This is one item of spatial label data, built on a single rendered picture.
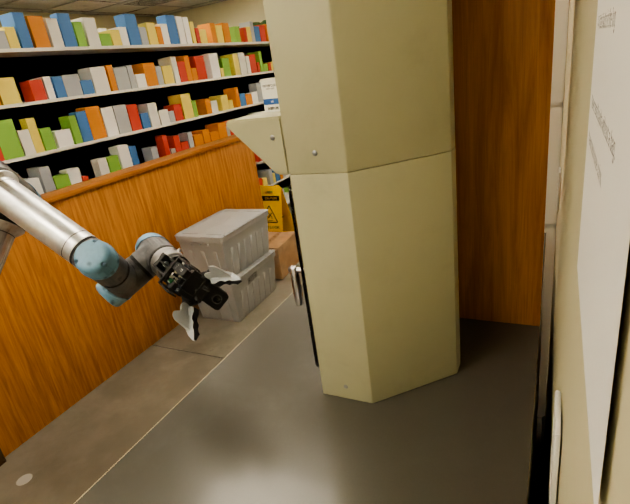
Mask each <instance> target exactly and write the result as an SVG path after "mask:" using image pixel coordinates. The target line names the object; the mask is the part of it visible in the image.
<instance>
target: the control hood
mask: <svg viewBox="0 0 630 504"><path fill-rule="evenodd" d="M226 125H227V127H228V128H229V129H230V130H231V131H232V132H233V133H234V134H235V135H236V136H237V137H238V138H239V139H240V140H241V141H242V142H243V143H245V144H246V145H247V146H248V147H249V148H250V149H251V150H252V151H253V152H254V153H255V154H256V155H257V156H258V157H259V158H261V159H262V160H263V161H264V162H265V163H266V164H267V165H268V166H269V167H270V168H271V169H272V170H273V171H274V172H275V173H276V174H279V175H289V174H290V172H289V166H288V159H287V153H286V146H285V140H284V133H283V127H282V120H281V114H280V112H265V111H263V112H259V113H255V114H252V115H248V116H244V117H240V118H236V119H233V120H229V121H227V123H226Z"/></svg>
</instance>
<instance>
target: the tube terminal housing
mask: <svg viewBox="0 0 630 504"><path fill-rule="evenodd" d="M263 4H264V11H265V17H266V24H267V30H268V37H269V43H270V49H271V56H272V62H273V69H274V75H275V82H276V88H277V95H278V101H279V108H280V114H281V120H282V127H283V133H284V140H285V146H286V153H287V159H288V166H289V172H290V174H291V175H290V180H291V187H292V193H293V200H294V206H295V212H296V219H297V225H298V232H299V238H300V245H301V251H302V258H303V264H304V270H305V277H306V283H307V290H308V296H309V303H310V309H311V316H312V322H313V329H314V335H315V341H316V348H317V354H318V361H319V367H320V374H321V380H322V387H323V393H324V394H329V395H334V396H339V397H344V398H349V399H354V400H358V401H363V402H368V403H375V402H378V401H381V400H384V399H387V398H389V397H392V396H395V395H398V394H401V393H403V392H406V391H409V390H412V389H415V388H417V387H420V386H423V385H426V384H429V383H431V382H434V381H437V380H440V379H443V378H445V377H448V376H451V375H454V374H457V372H458V369H459V366H460V321H459V278H458V235H457V191H456V148H455V110H454V67H453V24H452V0H263Z"/></svg>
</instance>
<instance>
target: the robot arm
mask: <svg viewBox="0 0 630 504"><path fill-rule="evenodd" d="M25 231H27V232H28V233H29V234H31V235H32V236H34V237H35V238H36V239H38V240H39V241H40V242H42V243H43V244H45V245H46V246H47V247H49V248H50V249H51V250H53V251H54V252H56V253H57V254H58V255H60V256H61V257H63V258H64V259H65V260H67V261H68V262H69V263H71V264H72V265H73V266H74V267H76V268H77V269H79V271H80V272H81V273H82V274H83V275H85V276H86V277H88V278H91V279H92V280H94V281H96V282H97V285H96V290H97V291H98V292H99V293H100V295H101V296H102V297H103V298H104V299H105V300H106V301H108V302H109V303H110V304H111V305H113V306H115V307H119V306H121V305H122V304H123V303H125V302H126V301H127V300H129V299H131V298H132V296H133V295H134V294H135V293H136V292H138V291H139V290H140V289H141V288H142V287H143V286H144V285H145V284H147V283H148V282H149V281H150V280H151V279H152V278H153V277H154V276H156V275H157V276H158V278H159V279H160V280H159V281H158V283H159V284H160V285H161V286H162V288H163V289H164V290H165V291H166V292H167V293H169V294H170V295H172V296H174V297H176V295H178V296H180V297H181V298H182V302H181V304H180V310H176V311H173V318H174V320H175V321H176V322H178V323H179V324H180V325H181V326H182V327H184V328H185V329H186V332H187V334H188V336H189V337H190V338H191V339H192V340H193V341H196V340H197V338H198V336H199V335H200V334H199V331H198V326H199V324H198V322H197V318H198V315H199V310H198V309H196V308H195V307H193V306H195V305H197V304H199V303H201V301H203V302H205V303H206V304H207V305H209V306H210V307H212V308H213V309H215V310H220V309H221V308H222V306H223V305H224V304H225V302H226V301H227V300H228V298H229V297H228V294H227V292H225V291H224V290H223V289H221V288H220V287H221V286H222V285H224V284H228V285H231V284H237V285H238V284H239V283H241V282H242V279H241V278H240V277H239V276H238V275H236V274H234V273H231V272H228V271H224V270H222V269H220V268H218V267H216V266H209V267H208V270H207V271H205V272H204V271H203V272H200V270H199V269H198V268H196V267H195V266H193V265H192V264H190V262H189V261H188V260H187V259H186V257H185V256H184V255H183V254H182V253H180V252H181V251H182V250H181V249H180V248H178V249H176V248H175V247H174V246H173V245H172V244H171V243H170V242H169V241H168V240H167V239H166V238H164V237H162V236H161V235H159V234H157V233H146V234H144V235H142V236H141V237H140V238H139V239H138V240H137V242H136V245H135V250H136V251H135V252H133V253H132V254H131V255H130V256H129V257H128V258H126V259H124V258H123V257H122V256H121V255H119V254H118V253H117V252H116V250H115V249H114V248H113V247H112V246H111V245H109V244H108V243H106V242H103V241H101V240H99V239H98V238H96V237H95V236H94V235H92V234H91V233H90V232H88V231H87V230H85V229H84V228H83V227H81V226H80V225H78V224H77V223H76V222H74V221H73V220H71V219H70V218H68V217H67V216H66V215H64V214H63V213H61V212H60V211H59V210H57V209H56V208H54V207H53V206H51V205H50V204H49V203H47V202H46V201H44V200H43V199H42V197H41V196H40V194H39V193H38V192H37V191H36V189H35V188H34V187H33V186H32V185H31V184H30V183H28V182H26V181H25V180H24V179H23V178H21V177H20V176H19V175H18V174H17V173H16V172H14V171H13V170H12V169H11V168H10V167H9V166H8V165H6V164H5V163H4V162H2V161H0V274H1V272H2V269H3V267H4V264H5V262H6V259H7V257H8V254H9V252H10V249H11V247H12V244H13V242H14V239H15V238H16V237H18V236H21V235H23V234H24V233H25ZM163 281H164V282H165V283H166V285H165V284H163ZM167 289H168V290H167ZM175 294H176V295H175Z"/></svg>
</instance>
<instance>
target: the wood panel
mask: <svg viewBox="0 0 630 504"><path fill-rule="evenodd" d="M555 4H556V0H452V24H453V67H454V110H455V148H456V191H457V235H458V278H459V318H467V319H476V320H486V321H495V322H504V323H513V324H523V325H532V326H540V311H541V290H542V270H543V249H544V229H545V209H546V188H547V168H548V147H549V127H550V106H551V86H552V65H553V45H554V25H555Z"/></svg>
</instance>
